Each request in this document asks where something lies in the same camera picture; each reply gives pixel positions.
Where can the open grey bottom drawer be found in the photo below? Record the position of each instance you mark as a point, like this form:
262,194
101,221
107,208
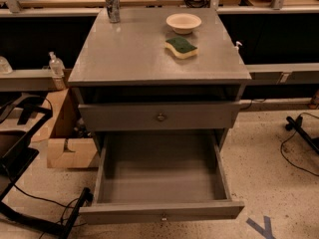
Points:
160,176

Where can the closed grey upper drawer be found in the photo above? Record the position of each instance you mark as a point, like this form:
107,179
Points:
152,116

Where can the clear sanitizer pump bottle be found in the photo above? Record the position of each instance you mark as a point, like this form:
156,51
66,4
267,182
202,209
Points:
57,67

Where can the black stand base right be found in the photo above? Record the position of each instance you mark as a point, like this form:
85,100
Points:
296,124

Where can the brown cardboard box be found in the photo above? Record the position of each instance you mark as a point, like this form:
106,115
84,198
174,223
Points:
64,148

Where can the white paper bowl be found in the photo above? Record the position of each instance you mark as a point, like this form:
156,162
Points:
183,23

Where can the green and yellow sponge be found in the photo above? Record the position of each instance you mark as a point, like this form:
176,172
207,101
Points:
181,47

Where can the grey wooden drawer cabinet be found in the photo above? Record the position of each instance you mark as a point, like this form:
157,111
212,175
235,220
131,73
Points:
128,63

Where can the black metal cart frame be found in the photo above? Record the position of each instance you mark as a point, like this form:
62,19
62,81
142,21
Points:
15,157

